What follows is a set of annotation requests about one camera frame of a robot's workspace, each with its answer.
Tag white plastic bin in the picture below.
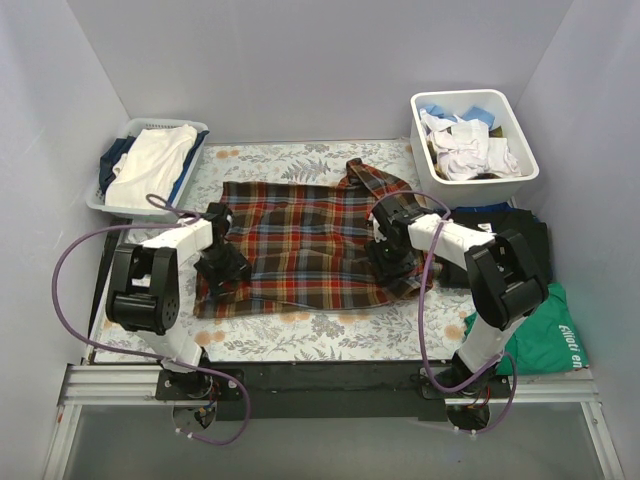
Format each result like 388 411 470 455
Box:
410 89 539 207

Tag white folded garment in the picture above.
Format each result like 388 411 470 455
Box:
104 124 198 210

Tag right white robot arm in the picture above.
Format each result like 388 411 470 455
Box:
366 194 549 398

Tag aluminium frame rail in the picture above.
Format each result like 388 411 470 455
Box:
58 364 624 479

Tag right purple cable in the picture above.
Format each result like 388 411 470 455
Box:
367 192 519 436

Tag plaid long sleeve shirt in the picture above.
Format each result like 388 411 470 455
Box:
193 158 431 319

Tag floral table mat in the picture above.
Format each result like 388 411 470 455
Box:
87 140 481 362

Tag black folded shirt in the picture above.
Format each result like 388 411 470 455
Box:
427 203 553 289

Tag light blue garment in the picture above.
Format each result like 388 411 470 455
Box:
418 104 495 128

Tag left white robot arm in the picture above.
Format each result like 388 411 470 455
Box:
106 203 251 400

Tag green shirt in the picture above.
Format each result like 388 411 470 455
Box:
462 282 589 376

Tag navy blue garment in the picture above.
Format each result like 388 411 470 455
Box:
98 136 136 194

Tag white crumpled clothes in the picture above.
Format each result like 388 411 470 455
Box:
419 115 522 182

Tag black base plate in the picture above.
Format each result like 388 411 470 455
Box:
154 360 516 424

